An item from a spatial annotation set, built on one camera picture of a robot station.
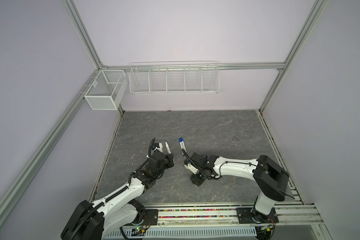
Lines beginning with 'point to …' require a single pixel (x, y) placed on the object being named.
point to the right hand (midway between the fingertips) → (195, 180)
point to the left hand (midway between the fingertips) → (173, 156)
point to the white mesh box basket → (107, 90)
